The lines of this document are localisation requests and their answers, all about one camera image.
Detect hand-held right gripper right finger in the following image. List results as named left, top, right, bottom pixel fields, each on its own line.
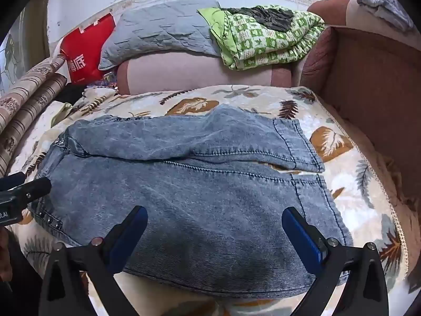
left=282, top=206, right=389, bottom=316

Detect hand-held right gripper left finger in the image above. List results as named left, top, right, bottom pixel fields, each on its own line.
left=39, top=206, right=148, bottom=316

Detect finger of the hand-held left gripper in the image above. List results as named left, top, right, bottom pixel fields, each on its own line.
left=19, top=177, right=52, bottom=205

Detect blue denim pants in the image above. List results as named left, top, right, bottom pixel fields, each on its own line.
left=29, top=103, right=354, bottom=301

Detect cream leaf print blanket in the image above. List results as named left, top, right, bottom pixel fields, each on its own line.
left=10, top=84, right=410, bottom=316

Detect beige striped rolled bedding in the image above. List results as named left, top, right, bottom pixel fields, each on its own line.
left=0, top=53, right=71, bottom=176

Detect purple printed packet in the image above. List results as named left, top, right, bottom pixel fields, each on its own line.
left=86, top=72, right=119, bottom=90

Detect red paper bag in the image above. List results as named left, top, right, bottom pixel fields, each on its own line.
left=60, top=14, right=116, bottom=84

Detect pink brown sofa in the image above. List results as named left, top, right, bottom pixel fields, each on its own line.
left=117, top=0, right=421, bottom=219

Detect green patterned quilt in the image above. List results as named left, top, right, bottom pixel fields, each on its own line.
left=197, top=5, right=325, bottom=71

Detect grey quilted pillow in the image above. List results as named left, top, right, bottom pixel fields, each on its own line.
left=98, top=0, right=222, bottom=71

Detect dark grey garment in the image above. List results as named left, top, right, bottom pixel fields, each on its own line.
left=228, top=5, right=295, bottom=33

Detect grey crumpled cloth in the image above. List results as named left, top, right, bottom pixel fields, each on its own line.
left=356, top=0, right=414, bottom=33

